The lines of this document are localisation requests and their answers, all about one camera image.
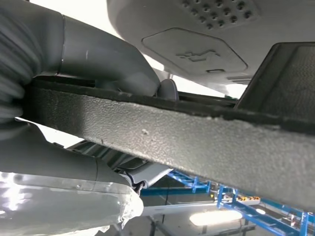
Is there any stainless steel workbench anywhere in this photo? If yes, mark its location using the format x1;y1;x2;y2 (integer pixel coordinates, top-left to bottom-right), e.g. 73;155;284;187
141;200;256;236

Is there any blue metal shelf rack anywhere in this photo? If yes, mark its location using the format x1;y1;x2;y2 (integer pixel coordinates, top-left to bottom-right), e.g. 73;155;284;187
140;169;315;236

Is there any black plastic engine cover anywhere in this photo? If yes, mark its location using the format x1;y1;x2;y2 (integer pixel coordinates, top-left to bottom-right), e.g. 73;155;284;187
107;0;315;98

